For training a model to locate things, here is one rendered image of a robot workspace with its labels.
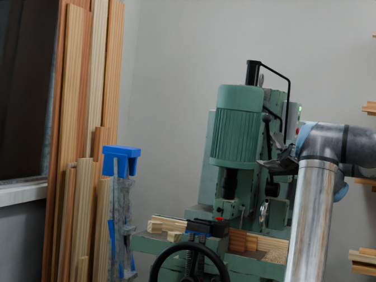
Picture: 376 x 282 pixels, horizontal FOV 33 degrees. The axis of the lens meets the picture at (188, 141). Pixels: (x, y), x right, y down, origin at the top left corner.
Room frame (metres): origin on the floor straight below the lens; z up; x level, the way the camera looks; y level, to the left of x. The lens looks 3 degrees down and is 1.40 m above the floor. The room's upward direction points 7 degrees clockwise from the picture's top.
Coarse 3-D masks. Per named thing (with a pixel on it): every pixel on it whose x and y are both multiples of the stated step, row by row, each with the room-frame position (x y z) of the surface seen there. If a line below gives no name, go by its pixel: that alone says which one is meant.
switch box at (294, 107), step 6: (294, 102) 2.65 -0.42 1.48; (294, 108) 2.65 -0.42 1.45; (282, 114) 2.67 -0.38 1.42; (288, 114) 2.66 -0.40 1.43; (294, 114) 2.65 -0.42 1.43; (288, 120) 2.66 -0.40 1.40; (294, 120) 2.65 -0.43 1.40; (288, 126) 2.66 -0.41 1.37; (294, 126) 2.65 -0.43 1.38; (282, 132) 2.66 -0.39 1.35; (288, 132) 2.66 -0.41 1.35; (294, 132) 2.66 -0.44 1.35; (288, 138) 2.65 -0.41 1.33; (294, 138) 2.67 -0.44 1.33
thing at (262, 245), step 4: (176, 224) 2.51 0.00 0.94; (180, 224) 2.51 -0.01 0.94; (176, 228) 2.51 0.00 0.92; (180, 228) 2.50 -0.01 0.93; (184, 228) 2.49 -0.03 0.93; (260, 240) 2.39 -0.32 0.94; (264, 240) 2.40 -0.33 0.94; (260, 244) 2.39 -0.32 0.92; (264, 244) 2.39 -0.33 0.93; (268, 244) 2.38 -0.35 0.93; (272, 244) 2.37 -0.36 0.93; (276, 244) 2.37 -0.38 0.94; (280, 244) 2.36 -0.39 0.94; (284, 244) 2.37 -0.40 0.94; (256, 248) 2.39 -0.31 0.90; (260, 248) 2.39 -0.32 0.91; (264, 248) 2.38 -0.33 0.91; (268, 248) 2.38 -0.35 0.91; (284, 248) 2.36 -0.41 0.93
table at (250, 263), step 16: (144, 240) 2.38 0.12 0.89; (160, 240) 2.36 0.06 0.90; (176, 256) 2.26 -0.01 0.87; (224, 256) 2.27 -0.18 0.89; (240, 256) 2.26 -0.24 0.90; (256, 256) 2.28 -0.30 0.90; (208, 272) 2.19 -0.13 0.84; (240, 272) 2.25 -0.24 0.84; (256, 272) 2.23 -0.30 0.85; (272, 272) 2.21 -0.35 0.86
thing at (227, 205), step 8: (216, 200) 2.41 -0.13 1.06; (224, 200) 2.41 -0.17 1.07; (232, 200) 2.43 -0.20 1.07; (240, 200) 2.50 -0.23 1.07; (216, 208) 2.41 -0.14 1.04; (224, 208) 2.40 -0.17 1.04; (232, 208) 2.40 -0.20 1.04; (216, 216) 2.41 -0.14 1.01; (224, 216) 2.40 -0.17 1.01; (232, 216) 2.42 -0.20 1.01
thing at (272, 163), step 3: (273, 159) 2.25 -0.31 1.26; (276, 159) 2.26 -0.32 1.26; (258, 162) 2.27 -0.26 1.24; (261, 162) 2.28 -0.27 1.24; (264, 162) 2.27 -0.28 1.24; (267, 162) 2.27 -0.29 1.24; (270, 162) 2.27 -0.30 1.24; (273, 162) 2.28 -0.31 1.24; (276, 162) 2.28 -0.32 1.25; (279, 162) 2.29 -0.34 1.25; (261, 165) 2.28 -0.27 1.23; (264, 165) 2.27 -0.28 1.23; (267, 165) 2.28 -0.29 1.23; (270, 165) 2.29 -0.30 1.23; (273, 165) 2.29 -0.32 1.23; (276, 165) 2.30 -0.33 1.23
